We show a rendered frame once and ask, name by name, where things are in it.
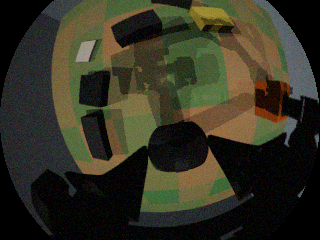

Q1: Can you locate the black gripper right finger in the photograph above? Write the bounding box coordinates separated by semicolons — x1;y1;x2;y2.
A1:
208;132;287;201

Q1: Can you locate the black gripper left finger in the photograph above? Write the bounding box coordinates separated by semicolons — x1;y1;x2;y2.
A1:
64;145;149;223

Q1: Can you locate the yellow rectangular block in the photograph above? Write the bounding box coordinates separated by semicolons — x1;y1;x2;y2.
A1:
189;7;235;32

